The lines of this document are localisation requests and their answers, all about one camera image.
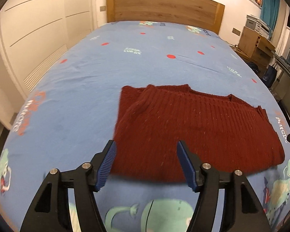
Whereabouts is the teal right curtain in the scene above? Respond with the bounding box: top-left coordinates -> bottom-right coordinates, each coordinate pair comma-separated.
260,0 -> 280,31

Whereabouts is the blue dinosaur print bedsheet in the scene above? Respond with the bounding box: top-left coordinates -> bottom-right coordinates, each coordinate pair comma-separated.
0,21 -> 290,231

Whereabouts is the grey printer on cabinet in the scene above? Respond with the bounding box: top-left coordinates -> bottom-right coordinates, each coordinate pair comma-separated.
245,15 -> 272,40

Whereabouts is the dark red knit sweater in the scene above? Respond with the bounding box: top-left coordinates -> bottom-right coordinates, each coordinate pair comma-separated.
111,84 -> 285,182

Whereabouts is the black backpack on floor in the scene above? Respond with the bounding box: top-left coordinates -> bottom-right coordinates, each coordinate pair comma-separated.
251,63 -> 278,88

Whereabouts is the wooden bedside cabinet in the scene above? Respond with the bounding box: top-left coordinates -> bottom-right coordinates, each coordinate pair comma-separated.
235,26 -> 275,68

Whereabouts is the white built-in wardrobe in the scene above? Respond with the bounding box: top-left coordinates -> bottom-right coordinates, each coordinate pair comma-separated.
0,0 -> 94,97

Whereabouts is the wooden headboard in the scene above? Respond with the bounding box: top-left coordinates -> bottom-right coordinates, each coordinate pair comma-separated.
106,0 -> 225,34

